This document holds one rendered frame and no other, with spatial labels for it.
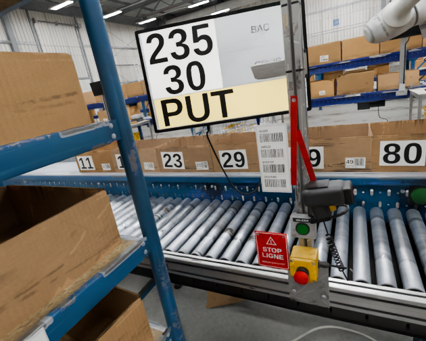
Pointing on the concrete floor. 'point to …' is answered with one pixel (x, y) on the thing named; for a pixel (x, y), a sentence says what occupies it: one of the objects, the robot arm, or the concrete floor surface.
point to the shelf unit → (137, 243)
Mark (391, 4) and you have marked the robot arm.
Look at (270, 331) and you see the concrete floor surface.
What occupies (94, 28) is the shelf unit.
